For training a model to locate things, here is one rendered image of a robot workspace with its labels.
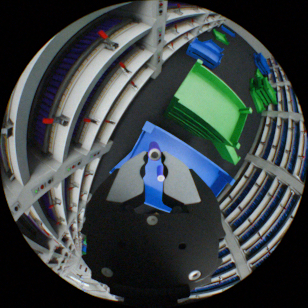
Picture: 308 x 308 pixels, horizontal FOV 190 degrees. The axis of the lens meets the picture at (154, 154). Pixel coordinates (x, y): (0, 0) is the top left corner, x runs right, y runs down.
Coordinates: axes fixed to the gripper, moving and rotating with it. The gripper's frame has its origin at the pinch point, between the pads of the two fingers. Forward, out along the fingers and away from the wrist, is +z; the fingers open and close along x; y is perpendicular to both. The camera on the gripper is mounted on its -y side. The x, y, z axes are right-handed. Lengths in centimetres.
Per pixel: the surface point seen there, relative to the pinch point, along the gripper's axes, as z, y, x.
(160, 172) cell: 7.7, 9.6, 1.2
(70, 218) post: 2, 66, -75
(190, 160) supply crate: 12.5, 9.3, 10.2
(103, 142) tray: 45, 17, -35
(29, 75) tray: -5.4, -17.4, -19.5
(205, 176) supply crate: 11.0, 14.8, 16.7
